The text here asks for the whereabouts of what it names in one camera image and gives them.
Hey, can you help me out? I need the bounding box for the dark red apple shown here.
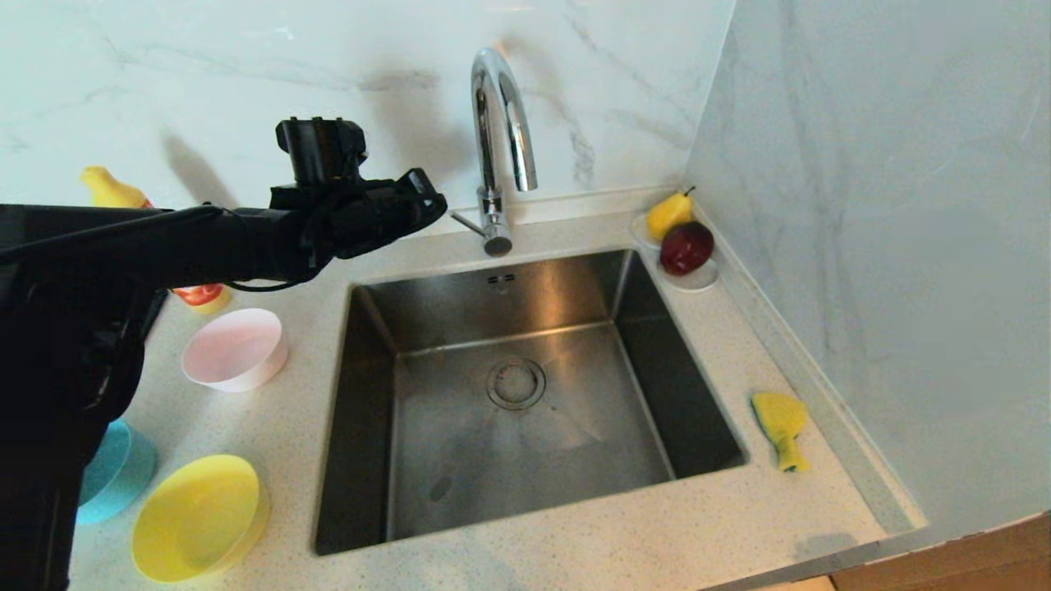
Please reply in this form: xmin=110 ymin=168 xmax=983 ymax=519
xmin=659 ymin=222 xmax=714 ymax=277

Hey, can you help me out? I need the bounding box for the round metal sink drain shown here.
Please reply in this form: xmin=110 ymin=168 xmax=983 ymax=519
xmin=486 ymin=358 xmax=547 ymax=411

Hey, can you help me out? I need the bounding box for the yellow pear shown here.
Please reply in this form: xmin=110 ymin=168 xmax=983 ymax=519
xmin=646 ymin=186 xmax=695 ymax=243

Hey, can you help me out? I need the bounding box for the blue plastic bowl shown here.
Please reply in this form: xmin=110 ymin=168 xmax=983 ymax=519
xmin=76 ymin=419 xmax=157 ymax=527

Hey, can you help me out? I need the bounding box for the yellow plastic bowl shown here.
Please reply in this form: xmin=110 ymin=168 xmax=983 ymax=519
xmin=130 ymin=456 xmax=269 ymax=585

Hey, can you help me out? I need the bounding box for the pink plastic bowl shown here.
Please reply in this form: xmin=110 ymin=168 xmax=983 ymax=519
xmin=181 ymin=308 xmax=290 ymax=393

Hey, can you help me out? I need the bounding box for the small white saucer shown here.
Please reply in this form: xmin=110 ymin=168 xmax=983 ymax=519
xmin=657 ymin=258 xmax=719 ymax=294

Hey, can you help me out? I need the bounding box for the orange dish soap bottle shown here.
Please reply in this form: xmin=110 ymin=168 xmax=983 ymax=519
xmin=80 ymin=166 xmax=232 ymax=315

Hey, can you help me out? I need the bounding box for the yellow green sponge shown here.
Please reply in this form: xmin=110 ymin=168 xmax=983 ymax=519
xmin=750 ymin=392 xmax=810 ymax=474

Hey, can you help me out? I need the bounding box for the stainless steel sink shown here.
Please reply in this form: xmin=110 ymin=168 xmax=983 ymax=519
xmin=314 ymin=249 xmax=750 ymax=557

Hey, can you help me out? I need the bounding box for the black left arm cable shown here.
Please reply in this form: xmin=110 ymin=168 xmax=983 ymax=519
xmin=0 ymin=204 xmax=329 ymax=294

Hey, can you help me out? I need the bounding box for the left wrist camera unit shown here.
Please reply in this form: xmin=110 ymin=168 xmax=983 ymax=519
xmin=275 ymin=117 xmax=369 ymax=191

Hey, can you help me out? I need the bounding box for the chrome gooseneck faucet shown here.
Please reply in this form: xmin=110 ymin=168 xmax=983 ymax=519
xmin=449 ymin=47 xmax=539 ymax=258

